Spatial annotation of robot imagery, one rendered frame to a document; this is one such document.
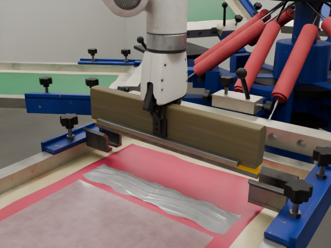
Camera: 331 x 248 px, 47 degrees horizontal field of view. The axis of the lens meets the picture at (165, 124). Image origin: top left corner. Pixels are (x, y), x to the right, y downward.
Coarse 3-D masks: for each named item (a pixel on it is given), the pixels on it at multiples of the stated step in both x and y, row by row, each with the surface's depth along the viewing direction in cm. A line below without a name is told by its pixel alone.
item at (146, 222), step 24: (192, 168) 88; (192, 192) 78; (216, 192) 78; (240, 192) 78; (144, 216) 71; (168, 216) 71; (96, 240) 64; (120, 240) 64; (144, 240) 64; (168, 240) 64; (192, 240) 64; (216, 240) 64
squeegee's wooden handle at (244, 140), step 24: (96, 96) 84; (120, 96) 80; (120, 120) 82; (144, 120) 78; (168, 120) 74; (192, 120) 70; (216, 120) 67; (240, 120) 67; (192, 144) 72; (216, 144) 69; (240, 144) 66; (264, 144) 66
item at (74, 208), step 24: (120, 168) 88; (144, 168) 88; (168, 168) 88; (48, 192) 78; (72, 192) 78; (96, 192) 78; (0, 216) 71; (24, 216) 71; (48, 216) 71; (72, 216) 71; (96, 216) 71; (120, 216) 71; (0, 240) 64; (24, 240) 64; (48, 240) 64; (72, 240) 64
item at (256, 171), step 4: (96, 120) 88; (164, 144) 78; (176, 148) 76; (188, 152) 74; (240, 168) 68; (244, 168) 68; (248, 168) 67; (252, 168) 67; (256, 168) 66; (252, 172) 67; (256, 172) 67
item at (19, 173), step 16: (80, 144) 93; (32, 160) 84; (48, 160) 86; (64, 160) 90; (272, 160) 84; (288, 160) 84; (0, 176) 78; (16, 176) 80; (32, 176) 83; (304, 176) 81; (0, 192) 78; (272, 240) 59
